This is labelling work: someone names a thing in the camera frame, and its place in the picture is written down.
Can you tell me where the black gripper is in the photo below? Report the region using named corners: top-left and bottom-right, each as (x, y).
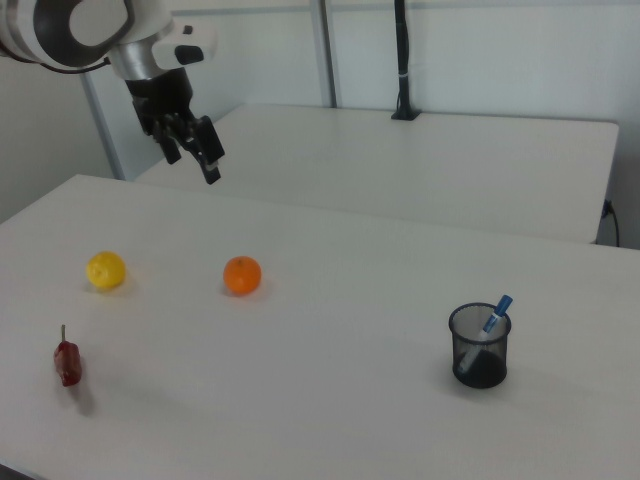
top-left (123, 68), bottom-right (226, 187)

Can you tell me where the blue and white marker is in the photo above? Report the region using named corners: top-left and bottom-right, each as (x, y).
top-left (456, 294), bottom-right (515, 374)

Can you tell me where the orange fruit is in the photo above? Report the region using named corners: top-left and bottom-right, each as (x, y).
top-left (222, 255), bottom-right (263, 296)

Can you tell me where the yellow lemon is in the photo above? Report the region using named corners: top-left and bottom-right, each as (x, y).
top-left (85, 250), bottom-right (127, 290)

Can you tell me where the white side table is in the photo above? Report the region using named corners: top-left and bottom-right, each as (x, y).
top-left (133, 103), bottom-right (621, 246)

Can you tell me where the red pepper with stem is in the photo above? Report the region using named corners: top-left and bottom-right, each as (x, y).
top-left (53, 324), bottom-right (84, 389)

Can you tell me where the black mesh pen cup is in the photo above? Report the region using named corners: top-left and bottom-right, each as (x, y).
top-left (448, 301), bottom-right (514, 390)

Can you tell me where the dark brown arm cable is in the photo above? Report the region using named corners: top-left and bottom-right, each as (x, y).
top-left (39, 55), bottom-right (112, 76)

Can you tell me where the black camera pole with base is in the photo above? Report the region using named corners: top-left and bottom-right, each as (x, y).
top-left (390, 0), bottom-right (423, 122)

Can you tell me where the black cable with blue plug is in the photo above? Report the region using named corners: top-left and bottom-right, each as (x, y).
top-left (603, 198), bottom-right (622, 247)

